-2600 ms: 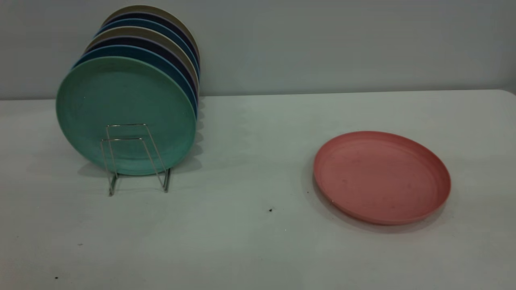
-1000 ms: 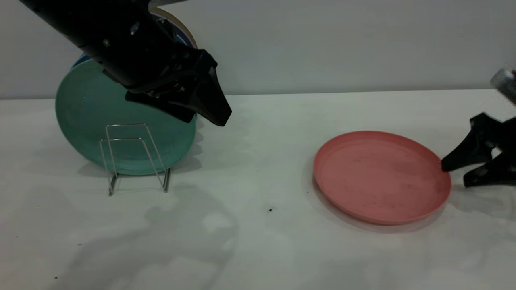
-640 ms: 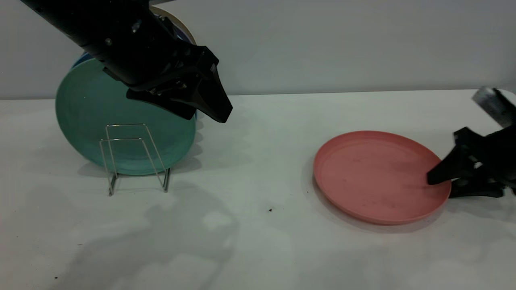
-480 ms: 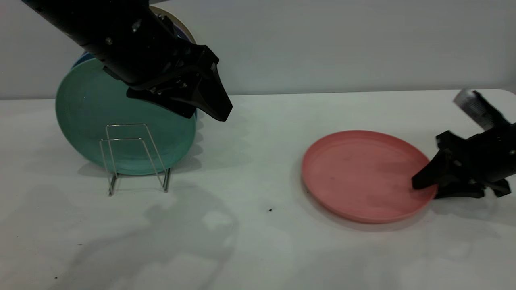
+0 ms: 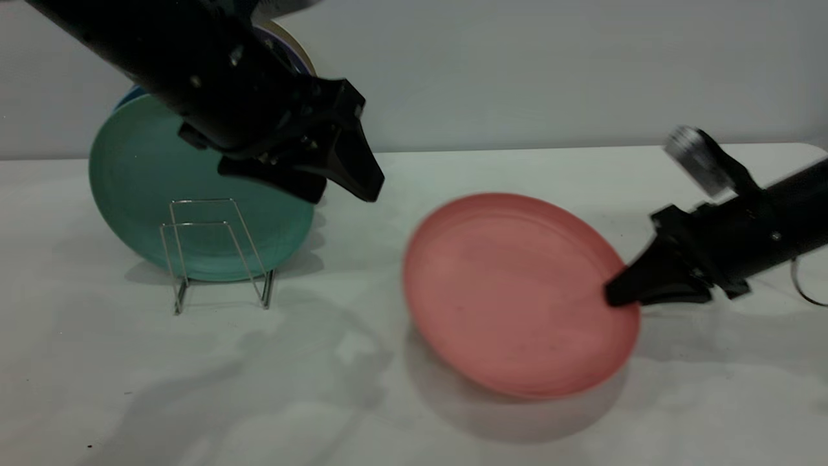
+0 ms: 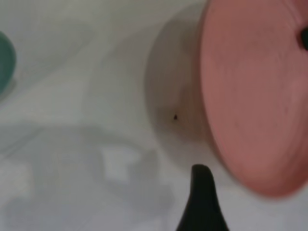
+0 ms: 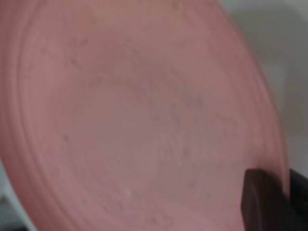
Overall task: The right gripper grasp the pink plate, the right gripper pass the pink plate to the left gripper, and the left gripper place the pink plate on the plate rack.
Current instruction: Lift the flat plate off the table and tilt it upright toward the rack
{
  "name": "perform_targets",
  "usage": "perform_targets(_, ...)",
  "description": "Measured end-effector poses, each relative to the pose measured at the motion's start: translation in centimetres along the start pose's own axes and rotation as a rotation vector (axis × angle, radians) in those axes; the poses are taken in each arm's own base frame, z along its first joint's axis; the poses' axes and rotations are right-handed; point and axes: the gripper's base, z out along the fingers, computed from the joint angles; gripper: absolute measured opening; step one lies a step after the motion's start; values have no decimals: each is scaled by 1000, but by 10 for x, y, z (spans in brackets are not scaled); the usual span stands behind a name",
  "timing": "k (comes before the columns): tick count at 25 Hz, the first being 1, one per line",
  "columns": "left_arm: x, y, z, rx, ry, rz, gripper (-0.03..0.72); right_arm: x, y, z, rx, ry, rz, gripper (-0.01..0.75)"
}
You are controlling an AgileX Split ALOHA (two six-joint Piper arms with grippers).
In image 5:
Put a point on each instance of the beige plate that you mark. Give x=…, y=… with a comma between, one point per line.
x=299, y=46

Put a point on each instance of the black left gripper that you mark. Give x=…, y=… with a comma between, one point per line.
x=291, y=116

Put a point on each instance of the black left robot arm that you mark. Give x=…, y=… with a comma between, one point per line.
x=155, y=52

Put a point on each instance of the green plate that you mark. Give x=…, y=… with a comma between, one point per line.
x=142, y=175

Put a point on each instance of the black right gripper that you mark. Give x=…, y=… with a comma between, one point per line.
x=718, y=246

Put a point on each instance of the dark purple plate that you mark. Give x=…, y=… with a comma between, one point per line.
x=284, y=52

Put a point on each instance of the blue plate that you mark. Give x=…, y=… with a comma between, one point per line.
x=129, y=97

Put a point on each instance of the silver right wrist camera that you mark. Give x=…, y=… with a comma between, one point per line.
x=702, y=162

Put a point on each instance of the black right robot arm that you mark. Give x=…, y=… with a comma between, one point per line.
x=802, y=213

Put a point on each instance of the pink plate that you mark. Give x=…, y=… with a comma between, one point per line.
x=511, y=291

